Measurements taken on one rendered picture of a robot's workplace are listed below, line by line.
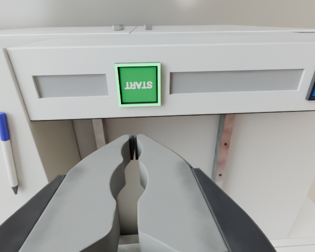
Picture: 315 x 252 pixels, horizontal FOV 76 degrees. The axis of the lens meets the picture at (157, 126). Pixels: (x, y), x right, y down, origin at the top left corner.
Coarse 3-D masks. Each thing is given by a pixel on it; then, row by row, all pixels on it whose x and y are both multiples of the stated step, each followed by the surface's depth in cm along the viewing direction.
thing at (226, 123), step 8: (224, 120) 42; (232, 120) 42; (224, 128) 43; (224, 136) 44; (216, 144) 47; (224, 144) 45; (216, 152) 48; (224, 152) 46; (216, 160) 48; (224, 160) 47; (216, 168) 48; (224, 168) 48; (216, 176) 49
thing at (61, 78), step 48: (48, 48) 23; (96, 48) 24; (144, 48) 24; (192, 48) 24; (240, 48) 25; (288, 48) 25; (48, 96) 26; (96, 96) 27; (192, 96) 27; (240, 96) 28; (288, 96) 28
